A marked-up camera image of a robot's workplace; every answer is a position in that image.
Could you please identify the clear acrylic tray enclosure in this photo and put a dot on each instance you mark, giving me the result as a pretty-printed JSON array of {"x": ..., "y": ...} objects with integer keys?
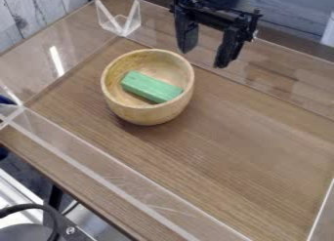
[{"x": 238, "y": 170}]

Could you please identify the black table leg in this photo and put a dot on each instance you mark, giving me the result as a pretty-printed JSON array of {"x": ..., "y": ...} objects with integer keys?
[{"x": 55, "y": 197}]

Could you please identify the brown wooden bowl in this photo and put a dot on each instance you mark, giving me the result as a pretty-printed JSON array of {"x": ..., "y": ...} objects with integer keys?
[{"x": 161, "y": 64}]

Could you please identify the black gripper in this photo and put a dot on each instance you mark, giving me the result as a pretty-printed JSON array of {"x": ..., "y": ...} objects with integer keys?
[{"x": 225, "y": 15}]

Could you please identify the black metal bracket with bolt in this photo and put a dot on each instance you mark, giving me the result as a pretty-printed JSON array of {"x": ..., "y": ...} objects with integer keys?
[{"x": 67, "y": 230}]

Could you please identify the green rectangular block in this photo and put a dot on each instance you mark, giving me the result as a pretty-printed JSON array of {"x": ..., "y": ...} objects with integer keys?
[{"x": 150, "y": 88}]

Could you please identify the blue object at left edge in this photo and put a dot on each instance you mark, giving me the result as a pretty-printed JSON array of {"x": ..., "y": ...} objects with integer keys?
[{"x": 4, "y": 100}]

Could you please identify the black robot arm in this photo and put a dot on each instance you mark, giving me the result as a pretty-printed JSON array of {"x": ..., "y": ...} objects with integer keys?
[{"x": 218, "y": 14}]

